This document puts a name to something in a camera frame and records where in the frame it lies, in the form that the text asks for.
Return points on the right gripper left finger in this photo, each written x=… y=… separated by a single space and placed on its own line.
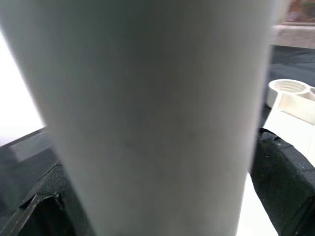
x=56 y=209

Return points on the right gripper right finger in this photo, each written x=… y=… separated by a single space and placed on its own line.
x=285 y=186

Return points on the white plastic table leg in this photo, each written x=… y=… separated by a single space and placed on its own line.
x=157 y=110

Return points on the cream plastic table top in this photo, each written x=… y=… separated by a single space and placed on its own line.
x=290 y=103

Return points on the beige covered bench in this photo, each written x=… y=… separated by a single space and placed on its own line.
x=295 y=37

